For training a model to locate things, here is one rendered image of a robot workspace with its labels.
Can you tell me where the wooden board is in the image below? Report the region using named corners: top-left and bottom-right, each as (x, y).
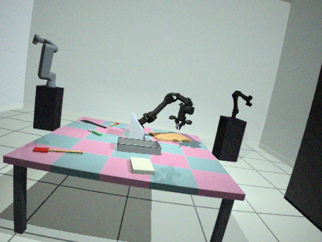
top-left (149, 132), bottom-right (191, 142)

